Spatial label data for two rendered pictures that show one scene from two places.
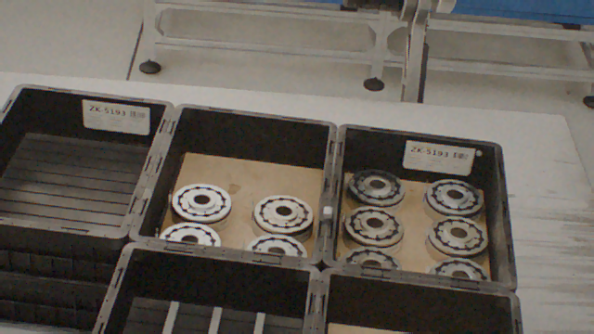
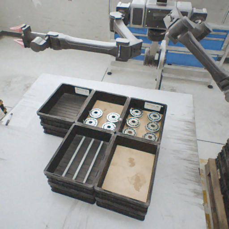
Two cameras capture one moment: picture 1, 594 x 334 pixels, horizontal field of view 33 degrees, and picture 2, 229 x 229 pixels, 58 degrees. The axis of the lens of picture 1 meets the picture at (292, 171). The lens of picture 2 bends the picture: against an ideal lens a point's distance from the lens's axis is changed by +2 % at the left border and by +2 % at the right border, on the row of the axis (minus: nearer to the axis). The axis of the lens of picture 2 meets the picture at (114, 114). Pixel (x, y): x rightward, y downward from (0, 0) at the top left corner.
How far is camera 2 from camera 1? 0.40 m
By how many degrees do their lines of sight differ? 13
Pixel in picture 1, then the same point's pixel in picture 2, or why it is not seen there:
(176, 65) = (115, 73)
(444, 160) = (153, 107)
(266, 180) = (112, 108)
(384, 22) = not seen: hidden behind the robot
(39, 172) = (64, 102)
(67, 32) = (93, 64)
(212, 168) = (101, 104)
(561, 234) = (183, 125)
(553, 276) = (178, 136)
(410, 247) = (141, 127)
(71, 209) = (69, 112)
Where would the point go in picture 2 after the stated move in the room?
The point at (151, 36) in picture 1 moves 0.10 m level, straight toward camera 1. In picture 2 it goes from (109, 66) to (108, 69)
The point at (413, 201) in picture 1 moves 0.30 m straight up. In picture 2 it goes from (145, 116) to (150, 85)
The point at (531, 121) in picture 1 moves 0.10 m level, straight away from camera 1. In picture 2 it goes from (183, 95) to (186, 90)
